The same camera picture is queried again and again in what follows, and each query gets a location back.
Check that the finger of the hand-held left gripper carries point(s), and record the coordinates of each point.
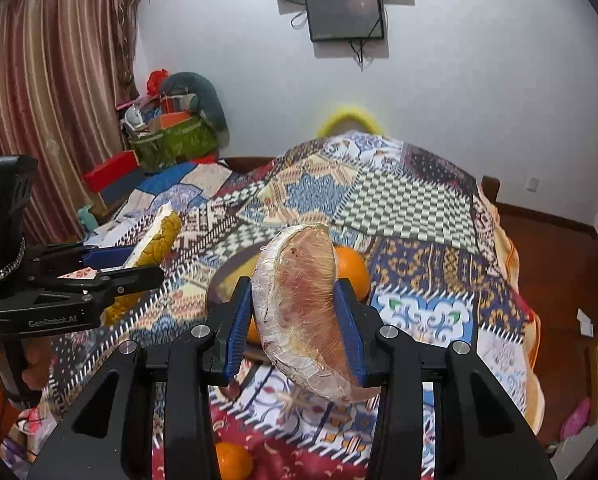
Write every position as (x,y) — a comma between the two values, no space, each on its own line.
(106,256)
(126,281)

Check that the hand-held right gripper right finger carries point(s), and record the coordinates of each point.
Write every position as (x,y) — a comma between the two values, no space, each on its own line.
(350,332)

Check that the large orange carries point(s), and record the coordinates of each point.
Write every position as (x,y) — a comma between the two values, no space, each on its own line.
(253,332)
(353,270)

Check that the grey plush pillow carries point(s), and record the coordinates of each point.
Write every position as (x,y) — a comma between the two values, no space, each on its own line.
(214,100)

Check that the brown gathered curtain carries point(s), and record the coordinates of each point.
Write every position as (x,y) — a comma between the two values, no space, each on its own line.
(126,35)

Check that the white wall outlet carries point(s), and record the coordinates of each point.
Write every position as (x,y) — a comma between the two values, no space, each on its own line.
(532,184)

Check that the small black wall monitor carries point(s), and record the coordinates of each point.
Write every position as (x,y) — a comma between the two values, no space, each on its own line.
(346,15)

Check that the grey blue box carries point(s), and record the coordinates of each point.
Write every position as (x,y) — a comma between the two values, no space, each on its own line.
(124,190)

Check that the person's left hand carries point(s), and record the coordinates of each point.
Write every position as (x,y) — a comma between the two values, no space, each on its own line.
(36,365)

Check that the orange box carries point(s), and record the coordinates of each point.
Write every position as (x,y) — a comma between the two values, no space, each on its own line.
(171,119)

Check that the small tangerine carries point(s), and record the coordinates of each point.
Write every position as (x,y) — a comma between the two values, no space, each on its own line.
(234,462)

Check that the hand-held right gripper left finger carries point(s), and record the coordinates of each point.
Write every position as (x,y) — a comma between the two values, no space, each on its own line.
(241,320)

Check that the striped brown curtain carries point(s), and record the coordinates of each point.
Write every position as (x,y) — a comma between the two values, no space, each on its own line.
(54,85)

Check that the red box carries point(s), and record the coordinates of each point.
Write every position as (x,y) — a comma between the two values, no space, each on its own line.
(109,172)

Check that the purple plate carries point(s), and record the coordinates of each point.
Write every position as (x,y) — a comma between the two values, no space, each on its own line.
(216,294)

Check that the patchwork printed blanket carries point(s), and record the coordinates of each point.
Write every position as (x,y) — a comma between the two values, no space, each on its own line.
(419,200)

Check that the green storage basket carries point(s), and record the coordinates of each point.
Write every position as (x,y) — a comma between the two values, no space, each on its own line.
(174,142)

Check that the white paper scrap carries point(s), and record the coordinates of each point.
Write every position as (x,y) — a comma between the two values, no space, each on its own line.
(585,322)

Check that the red plastic bag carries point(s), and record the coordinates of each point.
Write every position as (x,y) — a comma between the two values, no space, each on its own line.
(156,82)

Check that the peeled pink pomelo segment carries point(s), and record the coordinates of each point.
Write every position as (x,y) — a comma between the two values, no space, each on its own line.
(299,310)

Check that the pink item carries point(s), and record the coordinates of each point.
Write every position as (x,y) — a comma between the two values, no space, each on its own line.
(576,419)

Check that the pomelo wedge with yellow rind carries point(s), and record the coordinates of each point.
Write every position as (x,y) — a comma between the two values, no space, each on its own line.
(164,240)

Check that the teal plastic item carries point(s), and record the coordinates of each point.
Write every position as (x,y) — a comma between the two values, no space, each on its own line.
(86,215)

